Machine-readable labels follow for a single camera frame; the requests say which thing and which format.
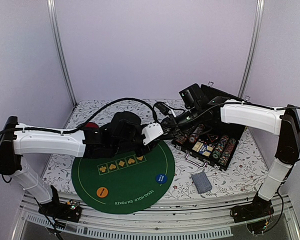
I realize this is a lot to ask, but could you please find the blue small blind button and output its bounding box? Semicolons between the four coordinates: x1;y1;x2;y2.
155;173;168;184

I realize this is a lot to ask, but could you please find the orange big blind button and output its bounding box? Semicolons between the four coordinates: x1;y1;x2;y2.
96;186;109;198

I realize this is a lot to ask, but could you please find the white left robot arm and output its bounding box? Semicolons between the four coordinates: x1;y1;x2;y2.
0;111;162;217

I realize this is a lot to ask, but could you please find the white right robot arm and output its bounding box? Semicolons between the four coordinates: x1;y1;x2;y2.
167;83;300;218

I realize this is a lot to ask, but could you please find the red floral round tin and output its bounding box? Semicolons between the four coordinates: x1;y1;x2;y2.
85;122;99;129

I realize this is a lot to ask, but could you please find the boxed playing card deck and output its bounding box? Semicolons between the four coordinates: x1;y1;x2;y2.
198;144;214;157

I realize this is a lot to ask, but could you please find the red triangle card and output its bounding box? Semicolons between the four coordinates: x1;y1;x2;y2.
206;133;219;144

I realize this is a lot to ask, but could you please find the black poker chip case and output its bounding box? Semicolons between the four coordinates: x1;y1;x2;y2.
171;83;246;171

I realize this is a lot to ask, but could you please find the round green poker mat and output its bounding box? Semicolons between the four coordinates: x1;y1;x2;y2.
71;141;175;214

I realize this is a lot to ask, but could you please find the blue playing card deck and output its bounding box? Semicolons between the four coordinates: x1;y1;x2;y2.
191;171;213;194

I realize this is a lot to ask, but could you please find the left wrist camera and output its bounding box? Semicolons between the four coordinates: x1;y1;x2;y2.
141;123;164;146

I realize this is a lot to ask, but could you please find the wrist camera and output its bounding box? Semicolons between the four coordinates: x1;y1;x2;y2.
141;123;164;146
154;101;176;120

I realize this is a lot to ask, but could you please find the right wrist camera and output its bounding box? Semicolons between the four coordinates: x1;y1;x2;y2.
154;101;176;120

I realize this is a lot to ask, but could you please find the silver case handle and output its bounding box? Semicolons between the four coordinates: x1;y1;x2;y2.
185;153;208;169

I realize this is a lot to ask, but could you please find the right aluminium frame post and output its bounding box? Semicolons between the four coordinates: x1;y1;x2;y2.
237;0;265;99

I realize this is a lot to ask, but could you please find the aluminium frame post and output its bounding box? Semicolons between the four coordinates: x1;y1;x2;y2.
46;0;78;107
237;0;265;99

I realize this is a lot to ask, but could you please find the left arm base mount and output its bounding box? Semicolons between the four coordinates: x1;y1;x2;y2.
38;185;82;223

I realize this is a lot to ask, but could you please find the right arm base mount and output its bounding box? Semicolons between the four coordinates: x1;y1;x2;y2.
230;195;274;235

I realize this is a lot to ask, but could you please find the left aluminium frame post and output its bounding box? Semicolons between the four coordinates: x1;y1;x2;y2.
46;0;78;107

